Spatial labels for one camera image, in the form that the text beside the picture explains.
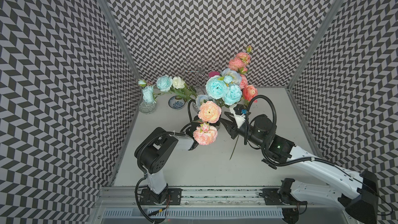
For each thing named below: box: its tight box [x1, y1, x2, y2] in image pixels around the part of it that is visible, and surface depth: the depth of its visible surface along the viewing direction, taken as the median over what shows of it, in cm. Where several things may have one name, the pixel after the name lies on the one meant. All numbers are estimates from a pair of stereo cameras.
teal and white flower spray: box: [137, 74, 198, 104], surface depth 62 cm
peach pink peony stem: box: [192, 100, 222, 146], surface depth 51 cm
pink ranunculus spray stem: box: [228, 44, 253, 75], surface depth 72 cm
